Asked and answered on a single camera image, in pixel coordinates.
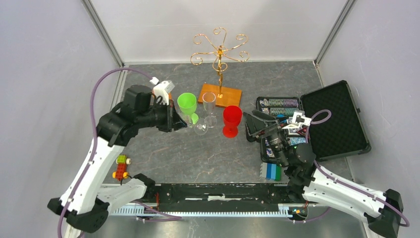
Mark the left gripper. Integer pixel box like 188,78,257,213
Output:
137,99,188,133

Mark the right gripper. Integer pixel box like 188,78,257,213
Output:
242,110,289,167

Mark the green wine glass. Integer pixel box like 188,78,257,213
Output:
177,92,199,125

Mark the clear glass back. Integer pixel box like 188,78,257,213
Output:
184,114,209,135

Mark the red wine glass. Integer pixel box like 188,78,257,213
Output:
222,105,242,138

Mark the clear flute glass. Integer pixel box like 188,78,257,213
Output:
202,92,217,128

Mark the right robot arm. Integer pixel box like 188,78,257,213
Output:
243,109,410,238

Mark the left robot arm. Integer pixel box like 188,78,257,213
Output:
48,85,186,233

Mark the blue green brick stack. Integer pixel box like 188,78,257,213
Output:
260,163,282,181

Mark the toy brick car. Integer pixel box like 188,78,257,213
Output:
112,155,131,181

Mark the black poker chip case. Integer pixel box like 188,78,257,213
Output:
246,80,371,164

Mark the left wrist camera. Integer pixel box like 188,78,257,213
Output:
150,77,175,105

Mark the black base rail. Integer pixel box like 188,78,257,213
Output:
144,182,319,213

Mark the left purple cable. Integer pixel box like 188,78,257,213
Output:
57,67,183,238

